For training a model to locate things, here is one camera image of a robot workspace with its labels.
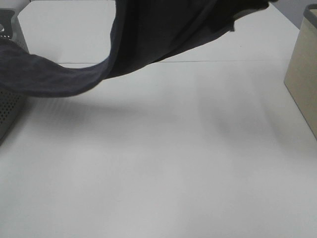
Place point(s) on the dark navy towel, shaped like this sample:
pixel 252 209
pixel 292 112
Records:
pixel 143 32

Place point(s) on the beige fabric storage bin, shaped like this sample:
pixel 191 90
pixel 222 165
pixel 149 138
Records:
pixel 301 74

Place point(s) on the grey perforated plastic basket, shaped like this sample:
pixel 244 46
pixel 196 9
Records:
pixel 11 104

